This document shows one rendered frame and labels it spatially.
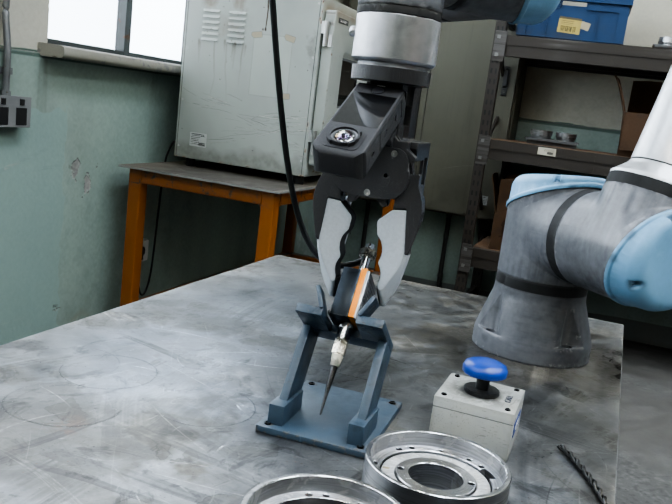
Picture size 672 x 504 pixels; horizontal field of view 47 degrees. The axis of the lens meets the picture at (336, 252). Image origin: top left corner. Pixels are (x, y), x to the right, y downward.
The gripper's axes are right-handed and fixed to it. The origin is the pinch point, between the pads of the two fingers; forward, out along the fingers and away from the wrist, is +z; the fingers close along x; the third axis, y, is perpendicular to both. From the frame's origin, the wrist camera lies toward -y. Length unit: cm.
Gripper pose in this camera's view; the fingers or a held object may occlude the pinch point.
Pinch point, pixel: (356, 288)
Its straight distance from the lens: 70.9
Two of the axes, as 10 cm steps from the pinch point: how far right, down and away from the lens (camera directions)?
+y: 3.1, -1.4, 9.4
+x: -9.4, -1.7, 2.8
